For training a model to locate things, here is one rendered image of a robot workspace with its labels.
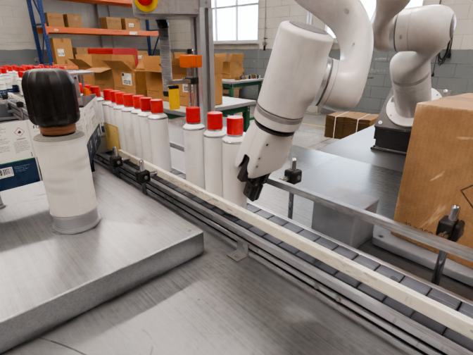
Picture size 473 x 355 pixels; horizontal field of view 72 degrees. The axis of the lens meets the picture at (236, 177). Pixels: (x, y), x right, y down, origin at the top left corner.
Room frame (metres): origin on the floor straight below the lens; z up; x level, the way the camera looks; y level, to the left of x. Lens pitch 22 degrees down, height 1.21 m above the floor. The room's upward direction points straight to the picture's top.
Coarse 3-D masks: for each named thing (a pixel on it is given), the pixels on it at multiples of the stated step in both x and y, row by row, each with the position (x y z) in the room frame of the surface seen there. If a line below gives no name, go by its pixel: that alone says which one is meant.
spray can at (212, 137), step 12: (216, 120) 0.67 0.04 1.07; (204, 132) 0.68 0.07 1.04; (216, 132) 0.66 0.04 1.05; (204, 144) 0.67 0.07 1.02; (216, 144) 0.66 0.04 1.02; (204, 156) 0.68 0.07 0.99; (216, 156) 0.66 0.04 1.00; (216, 168) 0.66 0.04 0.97; (216, 180) 0.66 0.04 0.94; (216, 192) 0.66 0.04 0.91
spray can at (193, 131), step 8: (192, 112) 0.73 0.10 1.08; (200, 112) 0.75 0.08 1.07; (192, 120) 0.73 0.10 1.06; (200, 120) 0.75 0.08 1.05; (184, 128) 0.73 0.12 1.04; (192, 128) 0.73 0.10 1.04; (200, 128) 0.73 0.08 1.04; (184, 136) 0.73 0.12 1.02; (192, 136) 0.72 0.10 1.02; (200, 136) 0.73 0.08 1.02; (184, 144) 0.74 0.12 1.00; (192, 144) 0.72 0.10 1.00; (200, 144) 0.73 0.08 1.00; (184, 152) 0.74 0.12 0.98; (192, 152) 0.72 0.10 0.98; (200, 152) 0.73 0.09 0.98; (192, 160) 0.72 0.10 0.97; (200, 160) 0.73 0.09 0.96; (192, 168) 0.72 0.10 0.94; (200, 168) 0.73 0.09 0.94; (192, 176) 0.73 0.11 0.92; (200, 176) 0.73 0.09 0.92; (200, 184) 0.73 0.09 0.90
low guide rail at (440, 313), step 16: (160, 176) 0.79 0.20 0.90; (176, 176) 0.75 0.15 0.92; (192, 192) 0.69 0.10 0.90; (208, 192) 0.65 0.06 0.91; (224, 208) 0.60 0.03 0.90; (240, 208) 0.57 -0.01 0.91; (256, 224) 0.53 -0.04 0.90; (272, 224) 0.51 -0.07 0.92; (288, 240) 0.48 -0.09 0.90; (304, 240) 0.46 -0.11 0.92; (320, 256) 0.43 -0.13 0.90; (336, 256) 0.41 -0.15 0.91; (352, 272) 0.39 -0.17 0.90; (368, 272) 0.38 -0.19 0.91; (384, 288) 0.36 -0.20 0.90; (400, 288) 0.34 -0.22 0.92; (416, 304) 0.33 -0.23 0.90; (432, 304) 0.32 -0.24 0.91; (448, 320) 0.30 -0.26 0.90; (464, 320) 0.29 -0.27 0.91
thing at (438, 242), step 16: (176, 144) 0.87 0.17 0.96; (304, 192) 0.55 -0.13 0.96; (336, 208) 0.50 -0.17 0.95; (352, 208) 0.48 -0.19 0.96; (384, 224) 0.44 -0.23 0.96; (400, 224) 0.43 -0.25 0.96; (416, 240) 0.41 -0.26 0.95; (432, 240) 0.39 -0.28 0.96; (448, 240) 0.39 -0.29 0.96; (464, 256) 0.36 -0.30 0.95
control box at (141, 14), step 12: (132, 0) 0.91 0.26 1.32; (156, 0) 0.91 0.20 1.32; (168, 0) 0.91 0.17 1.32; (180, 0) 0.92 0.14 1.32; (192, 0) 0.92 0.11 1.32; (144, 12) 0.91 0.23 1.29; (156, 12) 0.91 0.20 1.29; (168, 12) 0.91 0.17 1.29; (180, 12) 0.92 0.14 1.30; (192, 12) 0.92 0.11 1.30
